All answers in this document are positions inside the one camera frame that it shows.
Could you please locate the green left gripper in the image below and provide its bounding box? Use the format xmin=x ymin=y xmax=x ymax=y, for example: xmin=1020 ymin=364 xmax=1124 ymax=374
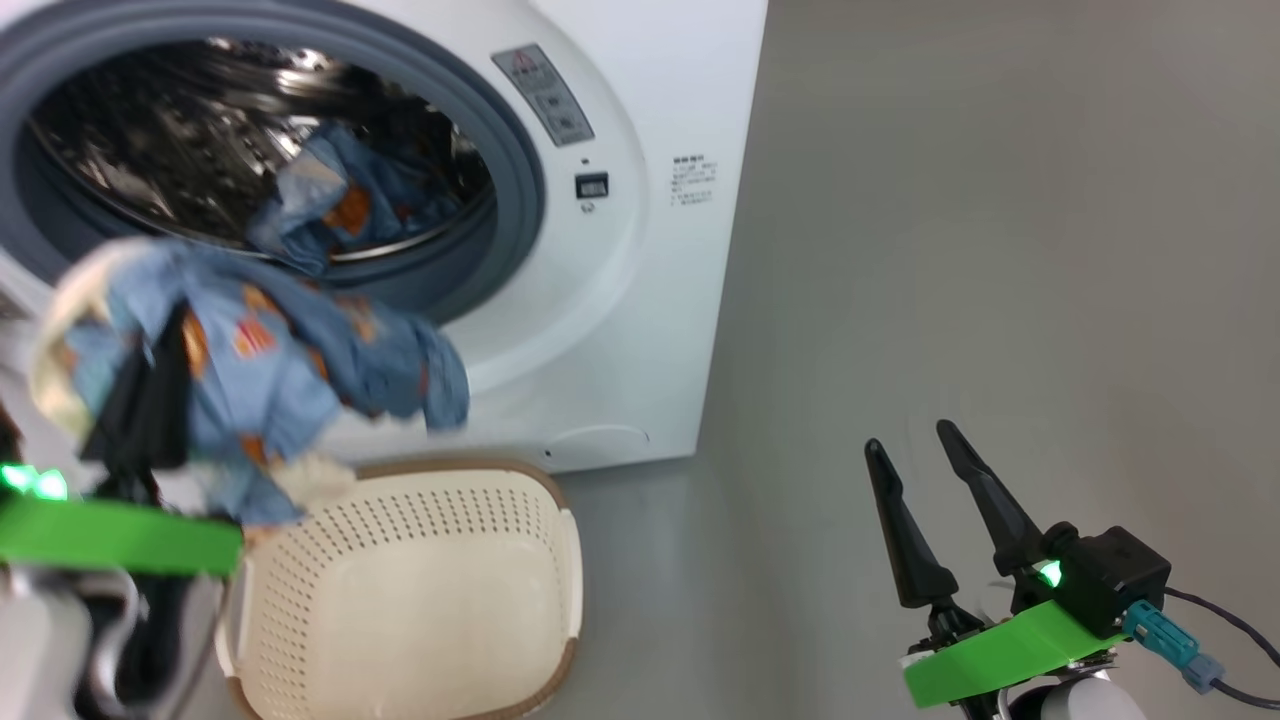
xmin=0 ymin=300 xmax=244 ymax=578

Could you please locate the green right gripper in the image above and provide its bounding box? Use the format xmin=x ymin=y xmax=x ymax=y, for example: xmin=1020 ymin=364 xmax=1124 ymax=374
xmin=865 ymin=419 xmax=1126 ymax=709

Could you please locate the blue garment with cream lining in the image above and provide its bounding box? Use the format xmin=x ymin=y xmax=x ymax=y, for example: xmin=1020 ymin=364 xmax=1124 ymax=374
xmin=28 ymin=238 xmax=471 ymax=526

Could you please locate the steel washer drum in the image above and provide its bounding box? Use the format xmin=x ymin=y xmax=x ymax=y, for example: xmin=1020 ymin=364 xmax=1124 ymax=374
xmin=25 ymin=38 xmax=496 ymax=263

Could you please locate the white front-load washing machine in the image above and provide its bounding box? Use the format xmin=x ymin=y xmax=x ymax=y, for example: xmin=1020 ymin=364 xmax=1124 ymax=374
xmin=0 ymin=0 xmax=769 ymax=473

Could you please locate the cream perforated laundry basket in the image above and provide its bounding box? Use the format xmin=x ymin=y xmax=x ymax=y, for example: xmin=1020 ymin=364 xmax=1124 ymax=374
xmin=215 ymin=458 xmax=584 ymax=720

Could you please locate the round white filter cover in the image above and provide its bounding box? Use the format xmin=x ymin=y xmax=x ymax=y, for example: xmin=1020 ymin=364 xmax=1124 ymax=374
xmin=545 ymin=425 xmax=651 ymax=471

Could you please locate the small printed text label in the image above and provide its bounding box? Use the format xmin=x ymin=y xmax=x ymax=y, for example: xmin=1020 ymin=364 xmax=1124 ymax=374
xmin=670 ymin=153 xmax=717 ymax=207

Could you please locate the grey warning sticker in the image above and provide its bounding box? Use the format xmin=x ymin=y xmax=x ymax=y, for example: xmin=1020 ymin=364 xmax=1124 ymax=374
xmin=491 ymin=43 xmax=595 ymax=147

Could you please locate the teal cable connector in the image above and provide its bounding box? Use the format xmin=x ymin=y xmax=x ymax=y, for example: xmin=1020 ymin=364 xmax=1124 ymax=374
xmin=1122 ymin=600 xmax=1223 ymax=694

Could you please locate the thin black cable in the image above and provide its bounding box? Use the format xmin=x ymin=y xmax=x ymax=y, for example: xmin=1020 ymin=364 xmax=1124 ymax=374
xmin=1165 ymin=588 xmax=1280 ymax=711

